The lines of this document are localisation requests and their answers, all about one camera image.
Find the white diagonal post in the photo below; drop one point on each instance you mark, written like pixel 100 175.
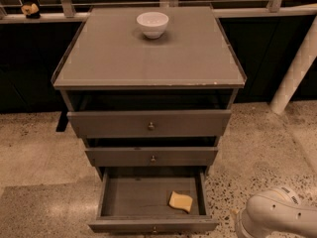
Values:
pixel 305 56

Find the yellow sponge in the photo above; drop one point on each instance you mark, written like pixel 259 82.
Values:
pixel 180 201

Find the white ceramic bowl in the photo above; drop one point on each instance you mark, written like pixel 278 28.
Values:
pixel 152 24

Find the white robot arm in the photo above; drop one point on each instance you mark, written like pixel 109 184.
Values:
pixel 276 209

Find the grey wooden drawer cabinet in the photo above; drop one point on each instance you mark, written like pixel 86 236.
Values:
pixel 110 53

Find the grey drawer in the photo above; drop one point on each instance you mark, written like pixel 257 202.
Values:
pixel 144 114
pixel 135 200
pixel 144 152

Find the grey top drawer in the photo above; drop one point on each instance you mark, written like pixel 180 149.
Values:
pixel 144 114

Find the grey bottom drawer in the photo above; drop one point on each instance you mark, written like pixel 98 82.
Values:
pixel 135 200

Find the small yellow black object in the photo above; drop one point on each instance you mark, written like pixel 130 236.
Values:
pixel 31 10

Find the grey middle drawer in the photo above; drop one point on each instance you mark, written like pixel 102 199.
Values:
pixel 144 152

